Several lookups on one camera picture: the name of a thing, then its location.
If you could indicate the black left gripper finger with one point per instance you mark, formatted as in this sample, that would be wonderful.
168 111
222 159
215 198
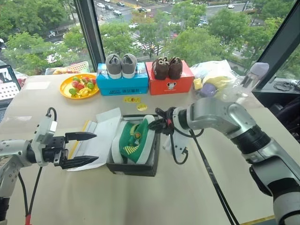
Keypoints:
79 136
79 162

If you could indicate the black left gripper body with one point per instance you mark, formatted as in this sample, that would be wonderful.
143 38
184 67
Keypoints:
56 154

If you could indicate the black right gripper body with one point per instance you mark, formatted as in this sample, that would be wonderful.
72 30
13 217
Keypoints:
168 122

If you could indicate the green white sneaker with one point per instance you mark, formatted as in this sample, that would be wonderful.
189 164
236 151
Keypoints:
148 143
134 140

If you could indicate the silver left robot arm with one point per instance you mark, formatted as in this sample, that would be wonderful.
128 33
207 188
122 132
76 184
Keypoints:
9 168

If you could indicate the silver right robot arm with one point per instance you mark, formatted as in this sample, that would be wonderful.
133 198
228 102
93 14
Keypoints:
211 112

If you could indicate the red shoebox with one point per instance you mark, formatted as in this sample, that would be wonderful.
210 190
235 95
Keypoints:
172 85

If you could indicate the blue shoebox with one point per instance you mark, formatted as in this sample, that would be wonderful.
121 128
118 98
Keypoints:
122 85

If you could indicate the black open shoebox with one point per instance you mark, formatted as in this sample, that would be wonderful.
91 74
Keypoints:
131 169

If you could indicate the open laptop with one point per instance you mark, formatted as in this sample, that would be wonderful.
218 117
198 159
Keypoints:
8 86

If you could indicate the white wrapping paper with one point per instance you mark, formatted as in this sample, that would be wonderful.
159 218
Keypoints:
103 140

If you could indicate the yellow paper tag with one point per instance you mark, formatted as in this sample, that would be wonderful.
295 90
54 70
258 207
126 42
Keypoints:
131 99

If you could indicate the brown furry shoe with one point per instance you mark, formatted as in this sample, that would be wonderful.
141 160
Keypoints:
160 69
175 69

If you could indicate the yellow toy fruit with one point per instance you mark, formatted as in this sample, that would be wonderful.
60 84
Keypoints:
84 92

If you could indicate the yellow small toy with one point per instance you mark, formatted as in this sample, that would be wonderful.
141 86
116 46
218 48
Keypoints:
197 84

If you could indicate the yellow round plate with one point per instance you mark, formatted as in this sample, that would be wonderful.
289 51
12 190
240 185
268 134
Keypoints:
65 87

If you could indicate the purple soft toy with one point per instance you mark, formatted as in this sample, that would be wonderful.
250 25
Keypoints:
208 90

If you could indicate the grey white sneaker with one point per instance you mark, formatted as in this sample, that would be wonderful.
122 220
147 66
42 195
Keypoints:
113 66
129 66

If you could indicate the red green toy fruit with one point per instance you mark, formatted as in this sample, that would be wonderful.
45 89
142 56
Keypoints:
75 79
93 81

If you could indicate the pink toy fruit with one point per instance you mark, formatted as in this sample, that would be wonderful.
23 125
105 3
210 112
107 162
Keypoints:
85 78

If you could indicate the yellow green soft toy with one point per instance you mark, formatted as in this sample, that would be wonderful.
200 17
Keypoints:
219 83

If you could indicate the white perforated basket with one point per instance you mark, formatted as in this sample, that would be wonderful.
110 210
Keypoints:
79 68

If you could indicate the colourful printed package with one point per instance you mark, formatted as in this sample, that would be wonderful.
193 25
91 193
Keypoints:
57 70

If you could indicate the clear plastic bag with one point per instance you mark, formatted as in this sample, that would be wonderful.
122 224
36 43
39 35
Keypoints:
218 70

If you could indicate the black side desk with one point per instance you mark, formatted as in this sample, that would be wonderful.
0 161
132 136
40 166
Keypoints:
269 98

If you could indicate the pale purple soft object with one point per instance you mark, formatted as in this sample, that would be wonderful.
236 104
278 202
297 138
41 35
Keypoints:
259 69

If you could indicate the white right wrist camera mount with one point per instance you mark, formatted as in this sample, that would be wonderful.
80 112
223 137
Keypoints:
178 145

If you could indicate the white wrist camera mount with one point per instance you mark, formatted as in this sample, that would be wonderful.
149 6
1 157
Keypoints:
178 145
45 130

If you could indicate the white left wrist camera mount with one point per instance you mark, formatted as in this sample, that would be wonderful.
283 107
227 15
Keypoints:
45 130

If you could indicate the dark window frame post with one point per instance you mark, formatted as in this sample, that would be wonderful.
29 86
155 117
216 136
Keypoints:
90 35
279 39

